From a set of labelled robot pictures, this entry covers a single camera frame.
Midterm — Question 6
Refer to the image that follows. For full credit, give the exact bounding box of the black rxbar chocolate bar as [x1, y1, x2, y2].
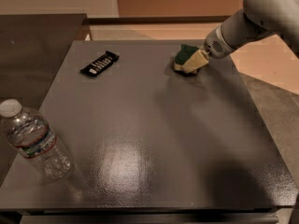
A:
[80, 50, 119, 77]

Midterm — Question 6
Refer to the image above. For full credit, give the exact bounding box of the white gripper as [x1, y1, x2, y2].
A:
[182, 25, 235, 74]

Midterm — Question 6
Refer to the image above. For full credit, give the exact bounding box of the clear plastic water bottle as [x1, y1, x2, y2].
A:
[0, 99, 72, 180]

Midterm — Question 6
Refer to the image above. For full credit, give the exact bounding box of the green and yellow sponge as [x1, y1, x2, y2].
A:
[174, 44, 198, 74]

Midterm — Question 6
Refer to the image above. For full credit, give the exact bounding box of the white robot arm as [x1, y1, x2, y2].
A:
[174, 0, 299, 75]

